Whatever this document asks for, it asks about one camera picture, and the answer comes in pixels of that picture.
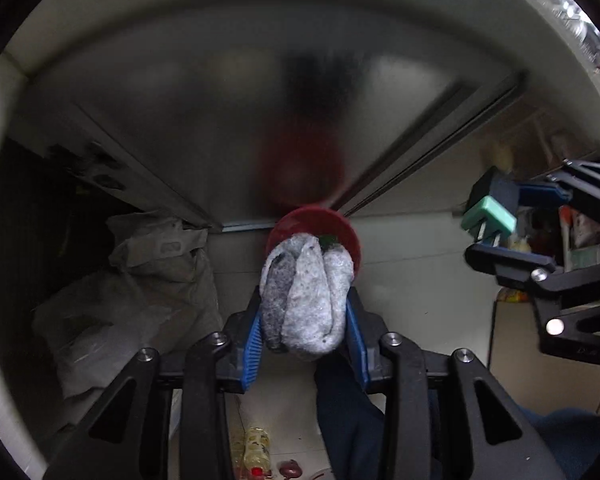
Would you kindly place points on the person's leg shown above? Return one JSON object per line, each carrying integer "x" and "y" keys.
{"x": 570, "y": 440}
{"x": 350, "y": 425}

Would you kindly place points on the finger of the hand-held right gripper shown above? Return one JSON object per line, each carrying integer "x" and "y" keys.
{"x": 510, "y": 262}
{"x": 545, "y": 192}

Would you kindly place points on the red bowl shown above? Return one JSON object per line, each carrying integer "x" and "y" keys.
{"x": 305, "y": 220}

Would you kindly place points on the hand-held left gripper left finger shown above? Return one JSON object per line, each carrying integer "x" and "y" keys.
{"x": 250, "y": 350}

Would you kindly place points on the plastic cooking oil bottle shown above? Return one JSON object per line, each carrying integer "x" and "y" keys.
{"x": 255, "y": 447}

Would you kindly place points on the grey plastic bag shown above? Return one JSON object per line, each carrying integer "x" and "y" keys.
{"x": 145, "y": 280}

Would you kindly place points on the green power plug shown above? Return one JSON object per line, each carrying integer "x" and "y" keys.
{"x": 495, "y": 212}

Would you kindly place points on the grey sock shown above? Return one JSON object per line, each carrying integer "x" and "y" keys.
{"x": 305, "y": 300}

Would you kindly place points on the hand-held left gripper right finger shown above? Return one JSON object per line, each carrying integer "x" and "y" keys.
{"x": 357, "y": 355}

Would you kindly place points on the red onion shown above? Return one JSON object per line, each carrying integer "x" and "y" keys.
{"x": 290, "y": 469}

